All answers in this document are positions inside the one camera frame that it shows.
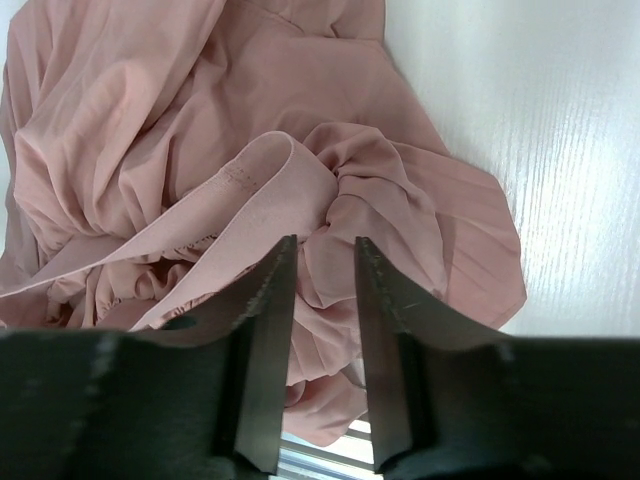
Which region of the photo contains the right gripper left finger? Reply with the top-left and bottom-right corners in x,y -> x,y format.
1,236 -> 297,479

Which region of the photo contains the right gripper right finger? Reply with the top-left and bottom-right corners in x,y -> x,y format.
355,237 -> 639,479

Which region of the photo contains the dusty pink pleated skirt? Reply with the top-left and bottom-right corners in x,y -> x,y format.
1,1 -> 526,446

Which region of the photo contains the aluminium mounting rail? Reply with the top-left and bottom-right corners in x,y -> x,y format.
272,417 -> 380,479

